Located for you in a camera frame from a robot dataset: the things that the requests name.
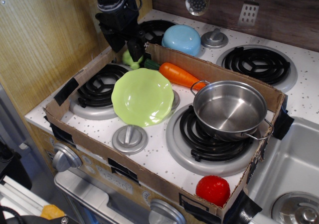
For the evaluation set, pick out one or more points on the front left black burner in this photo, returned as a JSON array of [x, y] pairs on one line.
[[92, 100]]

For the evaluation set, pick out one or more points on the silver oven door handle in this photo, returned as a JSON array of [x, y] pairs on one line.
[[92, 200]]

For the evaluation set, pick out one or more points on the back silver stove knob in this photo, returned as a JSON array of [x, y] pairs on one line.
[[214, 39]]

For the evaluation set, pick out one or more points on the back right black burner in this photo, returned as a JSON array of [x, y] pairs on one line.
[[263, 63]]

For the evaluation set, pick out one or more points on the light green plastic plate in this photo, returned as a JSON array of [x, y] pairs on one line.
[[142, 97]]

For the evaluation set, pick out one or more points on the orange toy carrot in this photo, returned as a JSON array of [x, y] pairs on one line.
[[175, 74]]

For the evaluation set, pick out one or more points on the brown cardboard fence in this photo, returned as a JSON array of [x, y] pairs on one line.
[[151, 173]]

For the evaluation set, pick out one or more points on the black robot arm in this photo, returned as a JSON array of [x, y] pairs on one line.
[[111, 5]]

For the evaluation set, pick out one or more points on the stainless steel pan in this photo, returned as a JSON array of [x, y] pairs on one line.
[[231, 110]]

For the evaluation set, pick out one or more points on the silver stove knob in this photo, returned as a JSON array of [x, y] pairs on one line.
[[130, 139], [214, 39]]

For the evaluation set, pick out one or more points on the yellow object at bottom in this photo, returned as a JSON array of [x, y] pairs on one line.
[[50, 212]]

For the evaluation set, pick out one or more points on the green toy broccoli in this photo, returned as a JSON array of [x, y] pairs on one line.
[[127, 60]]

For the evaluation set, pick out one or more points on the left silver oven knob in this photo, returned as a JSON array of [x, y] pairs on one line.
[[65, 158]]

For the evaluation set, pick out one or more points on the grey toy sink basin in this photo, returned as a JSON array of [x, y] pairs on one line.
[[289, 165]]

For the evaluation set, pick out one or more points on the light blue plastic bowl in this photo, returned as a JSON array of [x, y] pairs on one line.
[[182, 38]]

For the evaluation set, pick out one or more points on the back left black burner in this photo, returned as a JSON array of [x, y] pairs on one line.
[[154, 30]]

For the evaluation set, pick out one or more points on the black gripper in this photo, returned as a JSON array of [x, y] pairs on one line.
[[121, 25]]

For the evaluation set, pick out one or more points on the silver oven knob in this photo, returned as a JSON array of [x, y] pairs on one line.
[[65, 158], [164, 213]]

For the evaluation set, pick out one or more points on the hanging silver spatula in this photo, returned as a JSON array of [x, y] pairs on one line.
[[248, 14]]

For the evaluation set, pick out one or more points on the hanging silver strainer ladle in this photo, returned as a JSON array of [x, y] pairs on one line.
[[197, 7]]

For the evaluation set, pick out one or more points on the silver sink drain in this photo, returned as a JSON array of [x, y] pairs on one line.
[[296, 208]]

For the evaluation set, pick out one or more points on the front silver stove knob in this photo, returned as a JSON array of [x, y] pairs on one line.
[[130, 139]]

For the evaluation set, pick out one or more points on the right silver oven knob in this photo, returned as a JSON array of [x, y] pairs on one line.
[[164, 213]]

